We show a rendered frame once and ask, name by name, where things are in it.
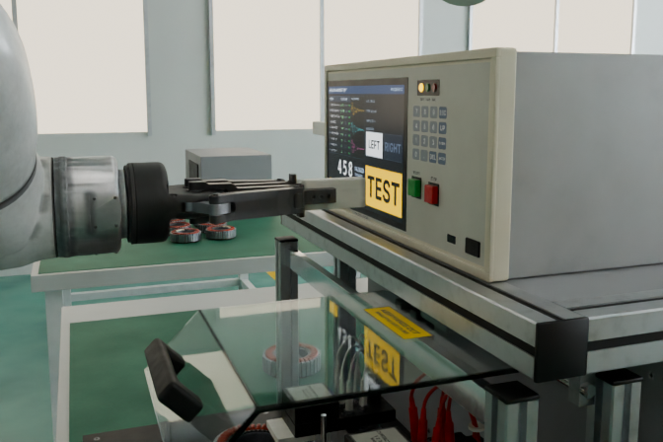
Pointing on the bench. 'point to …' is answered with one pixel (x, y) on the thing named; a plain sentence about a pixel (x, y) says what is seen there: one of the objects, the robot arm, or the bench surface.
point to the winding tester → (525, 159)
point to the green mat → (114, 371)
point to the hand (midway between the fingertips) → (331, 193)
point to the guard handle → (173, 362)
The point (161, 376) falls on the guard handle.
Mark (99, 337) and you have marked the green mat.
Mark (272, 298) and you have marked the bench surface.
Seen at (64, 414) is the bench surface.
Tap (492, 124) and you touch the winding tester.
